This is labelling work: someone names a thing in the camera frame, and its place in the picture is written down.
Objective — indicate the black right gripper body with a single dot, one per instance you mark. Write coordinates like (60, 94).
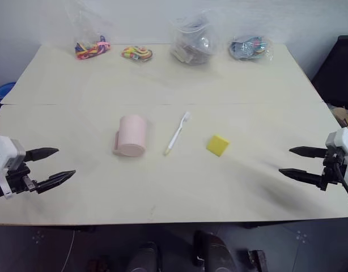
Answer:
(331, 170)

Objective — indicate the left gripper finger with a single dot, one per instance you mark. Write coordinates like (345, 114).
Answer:
(55, 180)
(41, 153)

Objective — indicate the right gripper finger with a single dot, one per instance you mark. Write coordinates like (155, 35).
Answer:
(300, 175)
(307, 152)

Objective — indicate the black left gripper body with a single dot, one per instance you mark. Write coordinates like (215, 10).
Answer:
(17, 178)

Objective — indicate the brown cardboard box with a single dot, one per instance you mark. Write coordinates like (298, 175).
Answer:
(344, 114)

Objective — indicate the blue plastic basin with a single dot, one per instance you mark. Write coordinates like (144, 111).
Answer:
(2, 92)

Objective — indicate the black chair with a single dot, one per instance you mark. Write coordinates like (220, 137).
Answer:
(337, 73)

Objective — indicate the yellow soap block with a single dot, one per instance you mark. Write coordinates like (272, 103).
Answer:
(217, 145)

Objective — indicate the pink plastic cup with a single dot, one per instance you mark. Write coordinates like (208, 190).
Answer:
(132, 136)

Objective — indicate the small dark reddish shape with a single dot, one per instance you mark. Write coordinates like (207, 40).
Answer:
(257, 259)

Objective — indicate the large dark rounded shape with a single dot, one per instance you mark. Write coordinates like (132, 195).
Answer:
(212, 252)

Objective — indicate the dark rounded grey-topped shape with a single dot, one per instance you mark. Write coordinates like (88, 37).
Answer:
(142, 259)

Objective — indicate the clear bag of colourful bands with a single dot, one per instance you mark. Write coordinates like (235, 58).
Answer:
(87, 42)

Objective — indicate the clear bag of dark items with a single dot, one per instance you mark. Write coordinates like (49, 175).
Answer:
(247, 46)

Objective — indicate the white yellow toothbrush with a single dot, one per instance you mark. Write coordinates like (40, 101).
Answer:
(175, 136)

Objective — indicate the clear bag of grey items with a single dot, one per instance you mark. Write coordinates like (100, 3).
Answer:
(192, 42)

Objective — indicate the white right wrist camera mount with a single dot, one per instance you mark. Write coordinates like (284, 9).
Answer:
(343, 147)

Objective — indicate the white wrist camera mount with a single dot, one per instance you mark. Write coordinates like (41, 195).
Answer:
(4, 154)
(343, 147)

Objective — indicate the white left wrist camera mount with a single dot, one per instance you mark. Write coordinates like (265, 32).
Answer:
(4, 154)

